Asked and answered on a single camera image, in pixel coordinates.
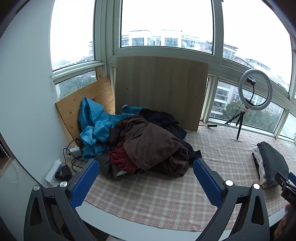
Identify black charger cables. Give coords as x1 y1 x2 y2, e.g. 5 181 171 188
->
63 138 86 172

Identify blue garment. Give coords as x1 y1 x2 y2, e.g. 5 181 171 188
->
79 97 148 161

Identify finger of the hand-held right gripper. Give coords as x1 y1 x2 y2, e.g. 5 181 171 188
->
275 172 296 188

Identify dark navy garment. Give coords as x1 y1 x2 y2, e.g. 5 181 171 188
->
139 108 201 165

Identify dark grey folded garment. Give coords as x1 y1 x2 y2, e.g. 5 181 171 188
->
257 141 289 188

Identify black ring light cable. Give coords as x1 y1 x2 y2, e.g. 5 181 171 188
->
207 111 243 127

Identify person's right hand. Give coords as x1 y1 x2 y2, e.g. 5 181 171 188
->
273 203 296 240

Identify grey crumpled garment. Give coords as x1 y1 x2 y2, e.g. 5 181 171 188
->
96 153 139 179

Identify brown garment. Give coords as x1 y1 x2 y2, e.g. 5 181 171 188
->
108 115 189 177

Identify white power strip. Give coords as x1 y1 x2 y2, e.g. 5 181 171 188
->
45 159 63 186

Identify white ring light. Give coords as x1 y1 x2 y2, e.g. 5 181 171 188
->
238 70 273 110

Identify pine plank board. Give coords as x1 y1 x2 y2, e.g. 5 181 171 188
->
55 67 115 148

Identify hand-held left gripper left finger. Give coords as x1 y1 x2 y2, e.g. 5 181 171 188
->
23 159 100 241

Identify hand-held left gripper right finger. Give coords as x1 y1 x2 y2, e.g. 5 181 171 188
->
193 158 271 241

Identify large light wooden board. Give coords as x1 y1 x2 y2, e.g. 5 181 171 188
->
115 56 209 132

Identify black gooseneck phone holder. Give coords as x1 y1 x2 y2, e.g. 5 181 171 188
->
246 77 257 108

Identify white window frame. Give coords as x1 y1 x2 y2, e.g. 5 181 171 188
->
47 0 296 144

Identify black tripod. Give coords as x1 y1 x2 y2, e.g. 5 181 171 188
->
236 108 249 140

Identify black charger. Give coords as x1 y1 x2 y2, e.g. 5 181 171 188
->
58 164 73 181

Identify white folded garment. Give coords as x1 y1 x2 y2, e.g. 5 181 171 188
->
252 146 269 189

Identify dark red garment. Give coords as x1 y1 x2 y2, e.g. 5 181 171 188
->
109 146 137 174

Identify apartment buildings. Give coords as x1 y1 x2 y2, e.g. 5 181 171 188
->
52 30 296 132

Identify pink plaid blanket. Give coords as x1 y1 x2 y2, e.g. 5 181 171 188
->
84 126 296 232

